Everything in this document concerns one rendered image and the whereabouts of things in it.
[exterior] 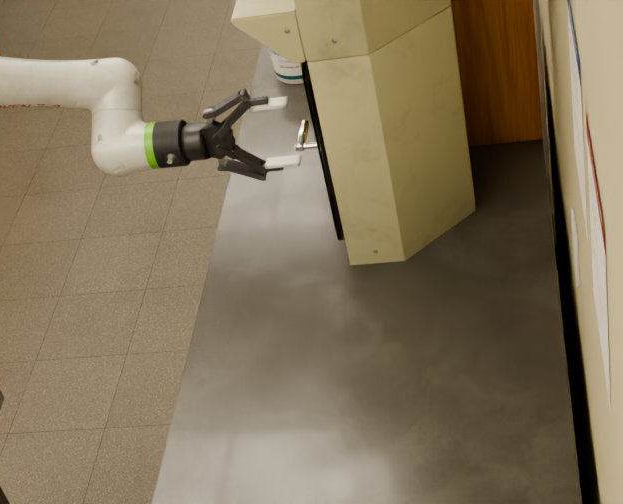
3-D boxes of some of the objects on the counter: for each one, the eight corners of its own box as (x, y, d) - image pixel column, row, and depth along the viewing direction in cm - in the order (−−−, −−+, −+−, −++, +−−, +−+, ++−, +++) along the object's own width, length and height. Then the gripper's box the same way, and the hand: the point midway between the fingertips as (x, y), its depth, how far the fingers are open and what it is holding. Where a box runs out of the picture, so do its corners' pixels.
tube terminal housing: (473, 159, 253) (432, -197, 205) (476, 256, 229) (429, -123, 181) (359, 170, 258) (292, -176, 210) (350, 266, 233) (271, -101, 185)
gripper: (199, 203, 236) (304, 194, 232) (167, 99, 220) (279, 87, 216) (205, 181, 242) (307, 172, 238) (175, 78, 226) (283, 65, 222)
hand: (288, 132), depth 227 cm, fingers open, 13 cm apart
